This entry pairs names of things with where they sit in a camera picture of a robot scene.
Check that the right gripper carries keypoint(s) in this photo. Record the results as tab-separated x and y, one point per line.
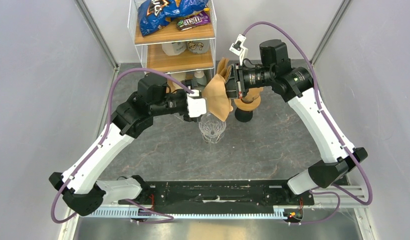
234	87

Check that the round wooden dripper stand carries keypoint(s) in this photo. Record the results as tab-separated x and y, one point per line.
248	107

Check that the black coffee server pot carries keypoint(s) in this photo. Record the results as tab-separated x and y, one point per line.
243	116

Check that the clear glass dripper with handle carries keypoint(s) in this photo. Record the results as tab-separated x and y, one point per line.
211	125

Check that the glass carafe with brown band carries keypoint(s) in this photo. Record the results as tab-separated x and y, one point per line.
212	139

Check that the brown paper coffee filter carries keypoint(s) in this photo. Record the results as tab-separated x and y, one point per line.
252	95

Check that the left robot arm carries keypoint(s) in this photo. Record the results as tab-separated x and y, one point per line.
156	94

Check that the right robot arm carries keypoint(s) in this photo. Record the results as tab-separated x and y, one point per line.
296	87

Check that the brown paper filter stack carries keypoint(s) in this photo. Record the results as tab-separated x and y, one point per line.
223	69

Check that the grey green spray bottle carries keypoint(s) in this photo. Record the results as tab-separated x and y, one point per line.
199	79

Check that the white printed cup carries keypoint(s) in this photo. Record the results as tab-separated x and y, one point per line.
198	46

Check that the white cylindrical bottle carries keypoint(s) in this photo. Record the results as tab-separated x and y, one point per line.
181	77

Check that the purple candy bag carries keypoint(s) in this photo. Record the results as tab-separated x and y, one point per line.
199	19

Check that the blue chips bag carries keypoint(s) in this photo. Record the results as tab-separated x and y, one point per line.
154	15

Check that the white wire shelf rack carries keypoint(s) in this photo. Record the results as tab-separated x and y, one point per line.
150	52

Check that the aluminium frame rail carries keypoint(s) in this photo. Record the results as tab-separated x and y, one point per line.
332	217

